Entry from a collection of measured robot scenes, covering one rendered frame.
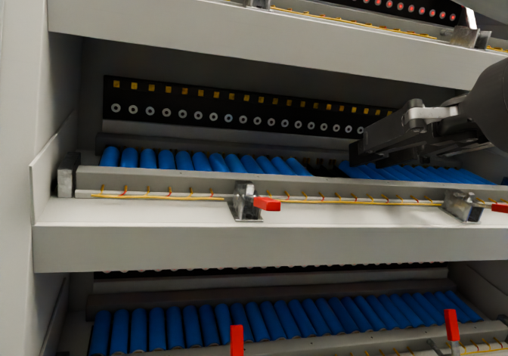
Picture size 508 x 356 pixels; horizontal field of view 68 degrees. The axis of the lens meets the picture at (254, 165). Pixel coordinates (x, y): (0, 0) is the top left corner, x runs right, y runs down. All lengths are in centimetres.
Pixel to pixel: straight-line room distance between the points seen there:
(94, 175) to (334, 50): 26
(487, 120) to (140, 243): 29
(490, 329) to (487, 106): 39
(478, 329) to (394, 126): 36
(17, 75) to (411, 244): 40
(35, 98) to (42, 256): 13
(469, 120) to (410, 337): 31
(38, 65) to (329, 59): 26
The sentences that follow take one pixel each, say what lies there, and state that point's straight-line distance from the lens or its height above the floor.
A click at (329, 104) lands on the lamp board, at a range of 55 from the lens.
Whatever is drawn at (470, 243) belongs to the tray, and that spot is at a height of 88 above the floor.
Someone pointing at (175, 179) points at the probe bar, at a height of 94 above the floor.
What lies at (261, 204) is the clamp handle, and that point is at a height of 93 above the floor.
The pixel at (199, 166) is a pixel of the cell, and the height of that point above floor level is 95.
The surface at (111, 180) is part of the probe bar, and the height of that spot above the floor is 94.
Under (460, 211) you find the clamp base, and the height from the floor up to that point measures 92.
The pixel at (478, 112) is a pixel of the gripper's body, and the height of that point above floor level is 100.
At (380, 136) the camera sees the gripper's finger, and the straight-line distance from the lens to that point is 38.
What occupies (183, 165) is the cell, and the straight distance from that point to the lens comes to 42.
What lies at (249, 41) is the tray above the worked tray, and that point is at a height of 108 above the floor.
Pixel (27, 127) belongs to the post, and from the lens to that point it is 34.
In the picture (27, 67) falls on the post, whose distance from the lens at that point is 35.
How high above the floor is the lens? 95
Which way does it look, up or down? 1 degrees up
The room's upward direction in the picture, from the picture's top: 3 degrees clockwise
